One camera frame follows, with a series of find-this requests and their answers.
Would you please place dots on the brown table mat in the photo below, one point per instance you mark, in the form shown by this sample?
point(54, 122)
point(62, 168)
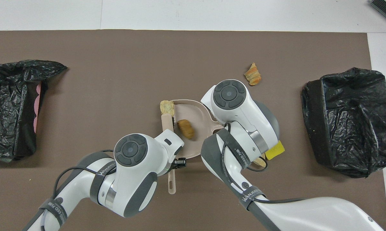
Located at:
point(115, 64)

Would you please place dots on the yellow sponge piece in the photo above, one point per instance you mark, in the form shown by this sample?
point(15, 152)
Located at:
point(275, 150)

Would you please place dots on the beige plastic dustpan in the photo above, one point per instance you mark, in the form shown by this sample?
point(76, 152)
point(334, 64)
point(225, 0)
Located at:
point(199, 134)

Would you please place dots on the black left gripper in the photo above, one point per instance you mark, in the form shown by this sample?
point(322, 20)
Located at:
point(172, 166)

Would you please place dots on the beige bread chunk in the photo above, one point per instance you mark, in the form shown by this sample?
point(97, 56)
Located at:
point(259, 163)
point(167, 107)

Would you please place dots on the striped croissant piece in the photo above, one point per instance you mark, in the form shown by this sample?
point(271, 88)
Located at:
point(253, 74)

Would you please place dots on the beige hand brush black bristles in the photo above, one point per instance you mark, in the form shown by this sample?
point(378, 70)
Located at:
point(167, 123)

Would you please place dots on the brown bread roll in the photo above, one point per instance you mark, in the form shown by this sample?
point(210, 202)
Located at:
point(185, 128)

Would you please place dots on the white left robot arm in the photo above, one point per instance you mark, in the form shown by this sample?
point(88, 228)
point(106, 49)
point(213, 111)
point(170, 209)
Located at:
point(132, 179)

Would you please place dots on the black bag lined pink bin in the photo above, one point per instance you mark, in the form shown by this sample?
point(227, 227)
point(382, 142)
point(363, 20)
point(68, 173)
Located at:
point(6, 96)

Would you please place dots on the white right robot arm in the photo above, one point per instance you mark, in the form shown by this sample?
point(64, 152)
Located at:
point(241, 109)

